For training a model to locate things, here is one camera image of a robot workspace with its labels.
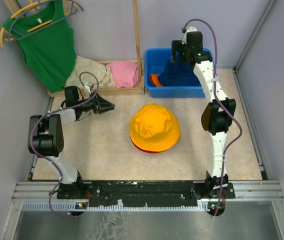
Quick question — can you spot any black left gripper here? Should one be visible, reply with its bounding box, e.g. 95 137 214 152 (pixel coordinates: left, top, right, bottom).
77 90 115 115

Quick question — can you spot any navy blue hat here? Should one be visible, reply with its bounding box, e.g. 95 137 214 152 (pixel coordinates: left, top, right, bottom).
158 60 200 87

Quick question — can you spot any blue plastic bin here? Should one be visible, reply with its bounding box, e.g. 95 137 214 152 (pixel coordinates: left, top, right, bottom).
144 48 205 98

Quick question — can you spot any orange hat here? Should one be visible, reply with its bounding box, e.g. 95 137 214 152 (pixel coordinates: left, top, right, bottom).
149 73 163 87

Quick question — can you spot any red bucket hat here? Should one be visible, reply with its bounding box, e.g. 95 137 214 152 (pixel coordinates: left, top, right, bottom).
130 139 174 154

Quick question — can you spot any yellow bucket hat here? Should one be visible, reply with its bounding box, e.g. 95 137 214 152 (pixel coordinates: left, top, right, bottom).
129 103 180 151

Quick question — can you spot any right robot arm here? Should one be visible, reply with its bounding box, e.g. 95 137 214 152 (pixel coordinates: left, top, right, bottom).
171 27 236 199

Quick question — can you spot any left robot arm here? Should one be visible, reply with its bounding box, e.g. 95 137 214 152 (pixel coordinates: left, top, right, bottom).
28 86 115 199

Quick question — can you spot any pink cloth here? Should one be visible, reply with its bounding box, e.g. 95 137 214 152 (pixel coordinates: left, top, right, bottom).
106 61 139 88

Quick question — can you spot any cream cloth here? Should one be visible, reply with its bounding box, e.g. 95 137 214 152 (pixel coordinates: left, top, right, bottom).
65 55 115 89

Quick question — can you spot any green tank top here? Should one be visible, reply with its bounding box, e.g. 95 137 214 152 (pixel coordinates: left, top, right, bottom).
3 0 76 93

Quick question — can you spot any grey clothes hanger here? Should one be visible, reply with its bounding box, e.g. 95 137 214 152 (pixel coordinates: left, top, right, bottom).
0 0 85 48

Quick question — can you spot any yellow clothes hanger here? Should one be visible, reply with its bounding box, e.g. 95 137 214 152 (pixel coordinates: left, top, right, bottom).
3 0 74 53

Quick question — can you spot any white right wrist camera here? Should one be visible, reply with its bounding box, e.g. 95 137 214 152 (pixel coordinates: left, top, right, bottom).
185 26 197 33

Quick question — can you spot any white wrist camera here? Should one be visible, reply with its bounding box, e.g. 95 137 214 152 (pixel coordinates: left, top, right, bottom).
185 26 197 33
84 81 94 95

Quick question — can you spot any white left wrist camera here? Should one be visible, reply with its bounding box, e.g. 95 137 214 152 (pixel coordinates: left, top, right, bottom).
84 81 94 95

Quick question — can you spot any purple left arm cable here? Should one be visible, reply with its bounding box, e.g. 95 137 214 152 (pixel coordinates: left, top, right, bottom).
29 71 100 219

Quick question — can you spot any wooden clothes rack frame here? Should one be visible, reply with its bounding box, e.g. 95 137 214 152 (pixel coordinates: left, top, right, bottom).
0 0 145 97

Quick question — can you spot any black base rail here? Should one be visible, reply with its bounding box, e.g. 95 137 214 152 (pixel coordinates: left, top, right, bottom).
56 179 235 208

